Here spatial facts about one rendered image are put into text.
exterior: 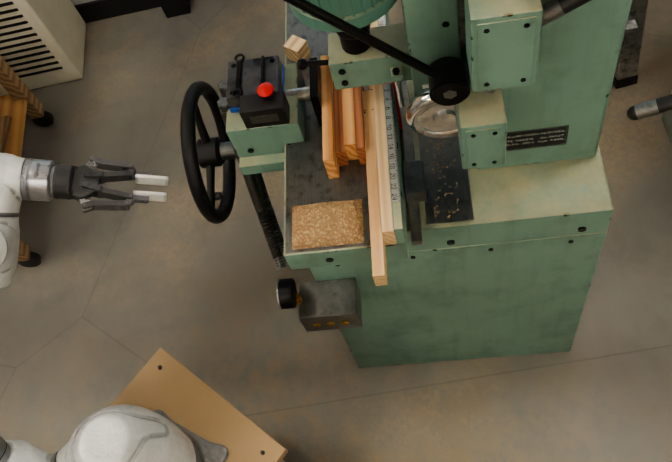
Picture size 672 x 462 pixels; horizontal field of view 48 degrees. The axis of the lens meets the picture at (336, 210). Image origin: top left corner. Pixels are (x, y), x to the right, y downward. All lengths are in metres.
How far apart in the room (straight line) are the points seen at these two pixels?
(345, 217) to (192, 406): 0.52
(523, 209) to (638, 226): 0.96
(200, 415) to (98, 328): 0.95
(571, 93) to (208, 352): 1.38
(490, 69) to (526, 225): 0.43
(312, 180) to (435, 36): 0.35
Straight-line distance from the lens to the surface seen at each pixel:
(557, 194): 1.42
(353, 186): 1.33
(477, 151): 1.21
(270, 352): 2.21
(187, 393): 1.57
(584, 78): 1.26
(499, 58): 1.05
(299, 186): 1.35
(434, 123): 1.24
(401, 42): 1.28
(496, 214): 1.39
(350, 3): 1.10
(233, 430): 1.52
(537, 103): 1.29
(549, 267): 1.60
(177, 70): 2.85
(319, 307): 1.55
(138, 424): 1.31
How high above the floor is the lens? 2.03
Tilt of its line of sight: 60 degrees down
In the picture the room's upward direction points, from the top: 20 degrees counter-clockwise
